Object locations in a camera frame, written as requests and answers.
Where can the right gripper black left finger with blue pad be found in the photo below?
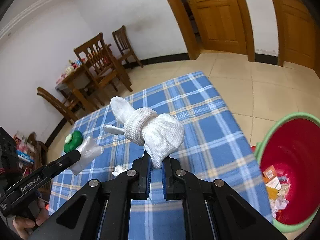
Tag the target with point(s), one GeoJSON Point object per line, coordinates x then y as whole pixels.
{"type": "Point", "coordinates": [141, 184]}

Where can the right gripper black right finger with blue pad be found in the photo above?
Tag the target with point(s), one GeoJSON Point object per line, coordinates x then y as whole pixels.
{"type": "Point", "coordinates": [173, 187]}

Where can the white knitted glove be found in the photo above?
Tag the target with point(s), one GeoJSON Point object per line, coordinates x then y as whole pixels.
{"type": "Point", "coordinates": [160, 134]}

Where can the clear plastic bag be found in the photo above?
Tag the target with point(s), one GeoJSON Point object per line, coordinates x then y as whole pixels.
{"type": "Point", "coordinates": [88, 150]}

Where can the yellow foam net large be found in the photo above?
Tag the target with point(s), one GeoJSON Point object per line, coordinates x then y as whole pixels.
{"type": "Point", "coordinates": [272, 193]}

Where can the white paper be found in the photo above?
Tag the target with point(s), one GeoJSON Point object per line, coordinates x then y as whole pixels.
{"type": "Point", "coordinates": [278, 204]}

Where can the person's left hand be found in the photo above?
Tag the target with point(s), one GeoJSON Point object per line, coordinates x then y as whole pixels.
{"type": "Point", "coordinates": [21, 224]}

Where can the small white tissue scrap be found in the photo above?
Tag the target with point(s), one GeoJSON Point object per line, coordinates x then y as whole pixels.
{"type": "Point", "coordinates": [118, 170]}

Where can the blue plaid tablecloth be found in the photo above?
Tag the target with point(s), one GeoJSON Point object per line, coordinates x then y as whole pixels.
{"type": "Point", "coordinates": [184, 118]}

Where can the green round bottle cap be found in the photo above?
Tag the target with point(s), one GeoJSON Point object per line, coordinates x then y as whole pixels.
{"type": "Point", "coordinates": [72, 141]}

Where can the red stool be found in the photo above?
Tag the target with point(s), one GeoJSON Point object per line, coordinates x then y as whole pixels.
{"type": "Point", "coordinates": [253, 146]}

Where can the wooden chair left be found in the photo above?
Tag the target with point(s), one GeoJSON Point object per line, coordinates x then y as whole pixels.
{"type": "Point", "coordinates": [65, 107]}

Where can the wooden chair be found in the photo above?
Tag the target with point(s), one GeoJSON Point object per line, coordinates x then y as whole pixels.
{"type": "Point", "coordinates": [124, 46]}
{"type": "Point", "coordinates": [101, 65]}
{"type": "Point", "coordinates": [65, 107]}

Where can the pink carton in bin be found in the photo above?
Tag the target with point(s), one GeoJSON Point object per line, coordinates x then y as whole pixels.
{"type": "Point", "coordinates": [270, 173]}

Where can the white card in bin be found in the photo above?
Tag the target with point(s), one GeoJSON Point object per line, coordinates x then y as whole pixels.
{"type": "Point", "coordinates": [274, 183]}

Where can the wooden dining table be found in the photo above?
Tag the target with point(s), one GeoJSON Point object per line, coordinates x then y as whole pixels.
{"type": "Point", "coordinates": [79, 85]}

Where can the red bin green rim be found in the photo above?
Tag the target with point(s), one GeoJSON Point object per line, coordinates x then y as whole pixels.
{"type": "Point", "coordinates": [291, 146]}

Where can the wooden chair front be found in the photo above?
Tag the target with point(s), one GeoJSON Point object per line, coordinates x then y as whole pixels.
{"type": "Point", "coordinates": [101, 65]}

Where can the items on dining table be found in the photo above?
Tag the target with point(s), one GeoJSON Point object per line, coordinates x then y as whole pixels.
{"type": "Point", "coordinates": [73, 71]}

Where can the wooden chair far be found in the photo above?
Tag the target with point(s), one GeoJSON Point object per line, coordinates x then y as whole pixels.
{"type": "Point", "coordinates": [124, 46]}

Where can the wooden door left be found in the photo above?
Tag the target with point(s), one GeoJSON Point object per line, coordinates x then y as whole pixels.
{"type": "Point", "coordinates": [224, 25]}

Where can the wooden door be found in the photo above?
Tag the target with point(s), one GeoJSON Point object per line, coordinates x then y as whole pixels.
{"type": "Point", "coordinates": [296, 33]}
{"type": "Point", "coordinates": [224, 25]}

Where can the wooden door right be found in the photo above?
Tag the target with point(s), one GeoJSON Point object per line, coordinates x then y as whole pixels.
{"type": "Point", "coordinates": [296, 33]}

